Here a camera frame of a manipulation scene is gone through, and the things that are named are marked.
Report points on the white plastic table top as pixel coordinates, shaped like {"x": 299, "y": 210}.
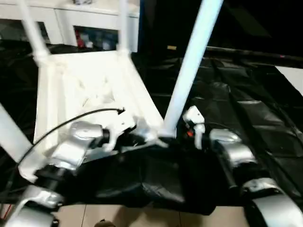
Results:
{"x": 94, "y": 85}

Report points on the white plastic table leg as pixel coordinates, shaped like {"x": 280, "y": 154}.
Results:
{"x": 191, "y": 61}
{"x": 12, "y": 135}
{"x": 34, "y": 33}
{"x": 123, "y": 26}

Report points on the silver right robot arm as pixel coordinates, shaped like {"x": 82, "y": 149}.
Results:
{"x": 236, "y": 151}

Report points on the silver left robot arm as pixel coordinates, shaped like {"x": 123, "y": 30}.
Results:
{"x": 71, "y": 146}

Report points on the black plastic mat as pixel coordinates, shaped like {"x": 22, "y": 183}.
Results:
{"x": 251, "y": 109}

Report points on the small tan label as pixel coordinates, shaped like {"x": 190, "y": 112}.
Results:
{"x": 171, "y": 48}

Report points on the long black bar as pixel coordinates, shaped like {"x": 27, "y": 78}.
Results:
{"x": 255, "y": 53}

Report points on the red bottle in cabinet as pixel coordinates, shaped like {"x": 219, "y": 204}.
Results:
{"x": 79, "y": 40}

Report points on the white cabinet with glass doors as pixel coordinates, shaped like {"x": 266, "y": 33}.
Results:
{"x": 61, "y": 19}

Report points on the grey object on cabinet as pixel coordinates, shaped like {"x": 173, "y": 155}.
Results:
{"x": 83, "y": 2}

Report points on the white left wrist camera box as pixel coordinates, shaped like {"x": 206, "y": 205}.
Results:
{"x": 120, "y": 124}

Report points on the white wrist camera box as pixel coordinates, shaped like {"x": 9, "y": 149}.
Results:
{"x": 194, "y": 118}
{"x": 120, "y": 124}

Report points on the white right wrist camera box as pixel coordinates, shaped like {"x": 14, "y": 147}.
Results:
{"x": 194, "y": 118}

